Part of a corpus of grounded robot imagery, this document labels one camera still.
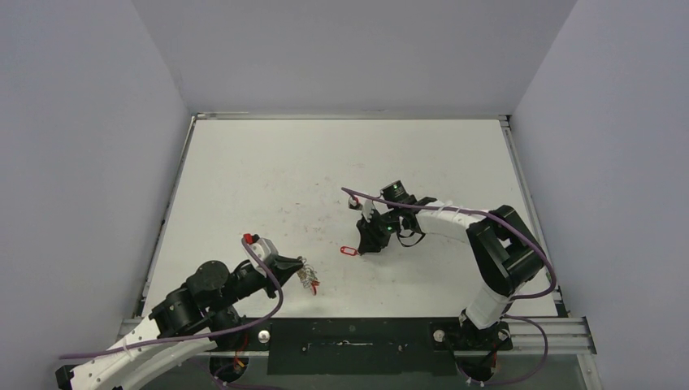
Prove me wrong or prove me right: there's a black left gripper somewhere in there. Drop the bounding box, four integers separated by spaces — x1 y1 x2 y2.
211 254 304 311

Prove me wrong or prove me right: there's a steel key organizer ring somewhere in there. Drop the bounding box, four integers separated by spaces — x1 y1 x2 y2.
296 258 321 296

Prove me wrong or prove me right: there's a red key tag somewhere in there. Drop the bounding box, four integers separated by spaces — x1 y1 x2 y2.
340 246 359 257

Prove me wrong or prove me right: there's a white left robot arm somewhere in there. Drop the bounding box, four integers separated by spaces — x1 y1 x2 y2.
55 255 305 389

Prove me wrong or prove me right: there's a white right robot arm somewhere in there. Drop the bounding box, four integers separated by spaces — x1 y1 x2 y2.
346 180 552 349

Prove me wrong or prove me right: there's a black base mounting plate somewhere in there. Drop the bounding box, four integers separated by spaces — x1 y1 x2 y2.
207 317 513 382

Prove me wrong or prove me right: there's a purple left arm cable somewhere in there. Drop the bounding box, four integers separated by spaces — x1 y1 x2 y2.
58 239 284 361

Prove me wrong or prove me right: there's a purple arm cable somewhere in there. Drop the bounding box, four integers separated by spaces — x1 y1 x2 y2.
340 186 558 386
58 239 284 361

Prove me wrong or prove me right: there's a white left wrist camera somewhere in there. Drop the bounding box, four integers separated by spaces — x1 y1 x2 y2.
242 233 279 267

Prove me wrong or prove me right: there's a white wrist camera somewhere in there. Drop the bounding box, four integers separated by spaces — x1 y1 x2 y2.
242 233 279 267
348 196 375 221

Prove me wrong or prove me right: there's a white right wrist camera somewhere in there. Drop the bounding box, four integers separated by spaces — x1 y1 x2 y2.
348 196 375 221

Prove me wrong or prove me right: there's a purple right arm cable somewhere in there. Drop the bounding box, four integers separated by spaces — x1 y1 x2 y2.
340 186 558 386

